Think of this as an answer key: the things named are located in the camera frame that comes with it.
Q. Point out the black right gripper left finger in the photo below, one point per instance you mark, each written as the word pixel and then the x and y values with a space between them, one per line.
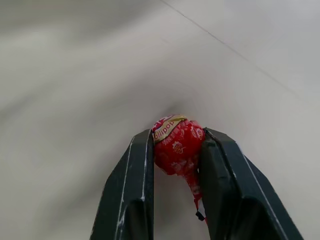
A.
pixel 130 190

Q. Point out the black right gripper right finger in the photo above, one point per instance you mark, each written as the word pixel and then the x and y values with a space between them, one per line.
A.
pixel 237 190

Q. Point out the red lollipop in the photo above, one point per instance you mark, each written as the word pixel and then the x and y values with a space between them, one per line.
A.
pixel 175 147

